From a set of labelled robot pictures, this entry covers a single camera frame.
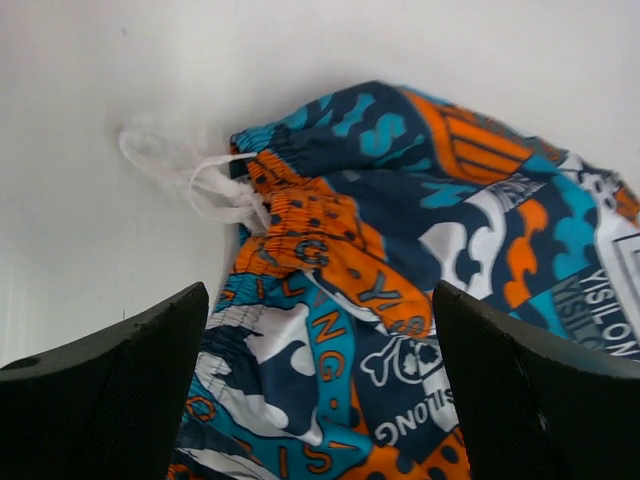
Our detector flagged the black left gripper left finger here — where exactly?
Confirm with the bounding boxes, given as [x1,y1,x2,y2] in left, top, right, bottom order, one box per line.
[1,282,209,480]

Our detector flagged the patterned blue orange shorts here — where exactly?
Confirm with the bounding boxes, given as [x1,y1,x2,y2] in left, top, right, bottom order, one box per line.
[119,81,639,479]

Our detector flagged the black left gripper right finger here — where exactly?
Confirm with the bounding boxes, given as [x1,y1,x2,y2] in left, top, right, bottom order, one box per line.
[433,282,639,479]

